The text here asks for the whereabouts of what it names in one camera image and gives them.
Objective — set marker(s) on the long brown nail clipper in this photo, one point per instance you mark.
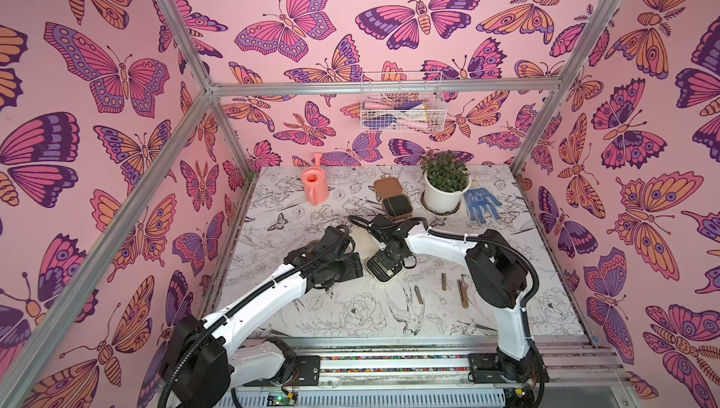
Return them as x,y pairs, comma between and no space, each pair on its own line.
463,294

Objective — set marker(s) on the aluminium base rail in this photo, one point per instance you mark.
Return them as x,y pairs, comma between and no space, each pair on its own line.
410,372

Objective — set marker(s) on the dark brown clipper case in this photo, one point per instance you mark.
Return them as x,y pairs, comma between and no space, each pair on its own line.
395,203

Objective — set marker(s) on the pink watering can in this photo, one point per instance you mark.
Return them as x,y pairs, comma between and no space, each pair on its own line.
314,180

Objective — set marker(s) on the grey nail clipper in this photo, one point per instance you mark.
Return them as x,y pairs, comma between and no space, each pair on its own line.
418,295

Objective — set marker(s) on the white potted green plant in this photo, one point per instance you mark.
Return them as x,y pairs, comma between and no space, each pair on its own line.
447,179

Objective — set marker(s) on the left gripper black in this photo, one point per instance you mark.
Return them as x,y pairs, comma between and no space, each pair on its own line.
353,267

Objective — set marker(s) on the white wire wall basket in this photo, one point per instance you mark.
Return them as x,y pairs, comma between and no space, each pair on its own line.
402,102

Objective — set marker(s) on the plant saucer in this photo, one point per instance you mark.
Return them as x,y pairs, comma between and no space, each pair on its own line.
450,212

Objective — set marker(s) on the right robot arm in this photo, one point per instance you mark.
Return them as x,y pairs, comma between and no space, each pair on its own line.
502,277

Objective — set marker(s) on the blue gardening glove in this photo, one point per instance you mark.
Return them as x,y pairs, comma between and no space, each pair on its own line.
481,203

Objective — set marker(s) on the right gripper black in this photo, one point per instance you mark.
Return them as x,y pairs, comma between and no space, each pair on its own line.
385,265

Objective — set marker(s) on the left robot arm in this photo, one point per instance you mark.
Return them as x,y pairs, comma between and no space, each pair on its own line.
207,357

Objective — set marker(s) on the cream clipper case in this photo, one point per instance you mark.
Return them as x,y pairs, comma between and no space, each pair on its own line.
384,267

